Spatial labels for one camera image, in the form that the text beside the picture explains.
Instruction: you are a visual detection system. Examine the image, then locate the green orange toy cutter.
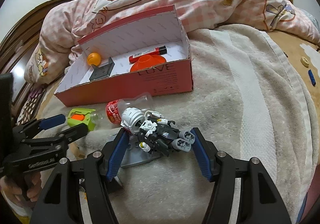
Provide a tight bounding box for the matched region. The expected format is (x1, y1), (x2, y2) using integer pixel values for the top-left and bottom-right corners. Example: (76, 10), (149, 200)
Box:
(67, 107), (95, 131)

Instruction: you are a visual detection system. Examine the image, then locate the grey plastic base plate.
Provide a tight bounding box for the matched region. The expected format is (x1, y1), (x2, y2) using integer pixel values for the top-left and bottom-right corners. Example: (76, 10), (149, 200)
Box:
(120, 136), (162, 168)

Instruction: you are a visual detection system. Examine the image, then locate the white black robot figure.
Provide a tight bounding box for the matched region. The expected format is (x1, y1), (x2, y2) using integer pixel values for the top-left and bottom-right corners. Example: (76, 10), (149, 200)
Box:
(121, 107), (196, 156)

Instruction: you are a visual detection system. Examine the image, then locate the clear bottle red label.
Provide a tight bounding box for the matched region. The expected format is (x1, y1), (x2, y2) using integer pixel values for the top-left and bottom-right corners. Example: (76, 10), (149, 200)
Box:
(89, 92), (155, 126)

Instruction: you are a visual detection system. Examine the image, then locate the person's left hand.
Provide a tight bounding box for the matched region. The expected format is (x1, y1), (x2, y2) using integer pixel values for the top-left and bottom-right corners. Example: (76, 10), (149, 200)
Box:
(1, 172), (42, 206)

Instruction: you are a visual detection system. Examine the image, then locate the polka dot pillow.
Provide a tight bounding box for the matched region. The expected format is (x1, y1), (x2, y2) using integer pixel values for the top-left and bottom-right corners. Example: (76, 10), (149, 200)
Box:
(16, 86), (46, 125)

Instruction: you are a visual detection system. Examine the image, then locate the wooden headboard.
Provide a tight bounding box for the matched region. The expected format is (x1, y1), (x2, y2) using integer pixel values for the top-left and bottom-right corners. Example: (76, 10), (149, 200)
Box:
(0, 0), (99, 117)

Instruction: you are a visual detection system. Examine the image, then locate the orange ball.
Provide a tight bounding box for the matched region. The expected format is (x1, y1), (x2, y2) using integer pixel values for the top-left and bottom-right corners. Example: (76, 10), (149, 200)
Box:
(87, 52), (101, 66)

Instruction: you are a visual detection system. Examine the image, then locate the white fluffy towel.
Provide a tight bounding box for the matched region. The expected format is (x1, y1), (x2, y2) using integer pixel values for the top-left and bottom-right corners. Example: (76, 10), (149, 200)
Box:
(37, 23), (318, 224)

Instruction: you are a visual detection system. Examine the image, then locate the small blue piece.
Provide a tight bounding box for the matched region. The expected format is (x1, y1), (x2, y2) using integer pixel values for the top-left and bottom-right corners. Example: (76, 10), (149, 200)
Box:
(308, 69), (316, 86)

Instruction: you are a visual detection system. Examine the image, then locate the orange plastic dish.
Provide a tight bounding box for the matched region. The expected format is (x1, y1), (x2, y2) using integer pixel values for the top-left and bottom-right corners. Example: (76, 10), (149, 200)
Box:
(130, 55), (167, 72)

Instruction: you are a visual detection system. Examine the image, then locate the red cardboard box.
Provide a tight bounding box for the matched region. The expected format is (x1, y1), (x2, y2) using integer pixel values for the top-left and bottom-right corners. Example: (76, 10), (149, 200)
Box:
(55, 6), (193, 107)

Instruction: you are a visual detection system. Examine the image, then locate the small beige round piece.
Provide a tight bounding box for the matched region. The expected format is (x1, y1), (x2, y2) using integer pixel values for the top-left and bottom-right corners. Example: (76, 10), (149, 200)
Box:
(300, 56), (310, 68)

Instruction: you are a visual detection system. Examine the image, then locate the red marker pen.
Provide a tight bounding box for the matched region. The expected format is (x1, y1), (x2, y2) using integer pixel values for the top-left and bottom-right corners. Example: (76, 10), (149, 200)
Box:
(129, 46), (167, 64)

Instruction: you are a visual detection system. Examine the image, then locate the pink checkered cartoon quilt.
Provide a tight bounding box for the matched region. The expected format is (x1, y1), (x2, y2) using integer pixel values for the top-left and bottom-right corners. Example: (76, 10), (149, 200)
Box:
(24, 0), (319, 85)

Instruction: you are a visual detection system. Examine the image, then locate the dark grey bracket piece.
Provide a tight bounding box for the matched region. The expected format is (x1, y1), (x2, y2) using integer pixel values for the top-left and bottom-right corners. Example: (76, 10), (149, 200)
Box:
(89, 57), (114, 81)

